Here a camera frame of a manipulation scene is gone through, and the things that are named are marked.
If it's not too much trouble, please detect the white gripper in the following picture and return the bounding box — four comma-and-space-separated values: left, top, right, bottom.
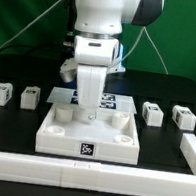
74, 36, 116, 122

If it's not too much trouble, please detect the white square tabletop tray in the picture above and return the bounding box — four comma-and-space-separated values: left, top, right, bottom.
35, 103, 140, 165

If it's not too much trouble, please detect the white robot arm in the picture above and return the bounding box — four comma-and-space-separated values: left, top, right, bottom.
73, 0, 164, 122

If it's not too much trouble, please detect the white tag sheet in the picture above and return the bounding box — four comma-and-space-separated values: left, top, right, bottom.
47, 87, 137, 114

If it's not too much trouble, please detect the white U-shaped fence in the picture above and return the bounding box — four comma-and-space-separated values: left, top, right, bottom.
0, 106, 196, 196

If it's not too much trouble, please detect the black camera stand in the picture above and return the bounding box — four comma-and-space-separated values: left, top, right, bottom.
63, 0, 77, 55

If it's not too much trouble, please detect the white cable right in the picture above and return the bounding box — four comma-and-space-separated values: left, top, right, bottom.
118, 23, 175, 75

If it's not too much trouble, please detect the white cable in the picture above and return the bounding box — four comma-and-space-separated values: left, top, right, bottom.
118, 23, 175, 75
0, 0, 73, 69

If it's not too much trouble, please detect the white cable left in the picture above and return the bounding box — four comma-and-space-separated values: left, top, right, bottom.
0, 0, 73, 69

